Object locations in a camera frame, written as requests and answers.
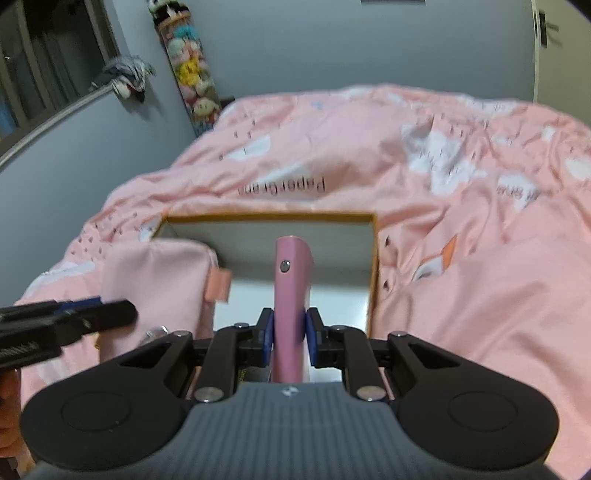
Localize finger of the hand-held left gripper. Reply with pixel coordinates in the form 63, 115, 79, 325
0, 298, 105, 324
55, 300, 138, 344

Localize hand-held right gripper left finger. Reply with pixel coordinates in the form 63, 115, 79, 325
99, 308, 274, 401

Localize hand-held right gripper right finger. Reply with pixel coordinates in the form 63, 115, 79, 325
307, 308, 467, 401

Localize pink card wallet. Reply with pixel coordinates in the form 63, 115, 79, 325
272, 235, 315, 384

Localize orange cardboard box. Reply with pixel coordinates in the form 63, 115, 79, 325
150, 211, 380, 384

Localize person's left hand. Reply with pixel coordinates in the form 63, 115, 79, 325
0, 367, 23, 462

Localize pink printed blanket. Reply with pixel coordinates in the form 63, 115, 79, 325
14, 83, 591, 480

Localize small plush toy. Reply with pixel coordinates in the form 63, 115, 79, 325
90, 54, 157, 103

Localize hanging column of plush toys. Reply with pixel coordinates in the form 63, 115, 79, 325
148, 0, 221, 137

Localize white door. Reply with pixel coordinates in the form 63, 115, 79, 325
531, 0, 591, 108

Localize window frame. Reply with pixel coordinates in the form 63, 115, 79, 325
0, 0, 122, 167

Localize black door handle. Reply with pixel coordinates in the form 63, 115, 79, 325
537, 11, 560, 48

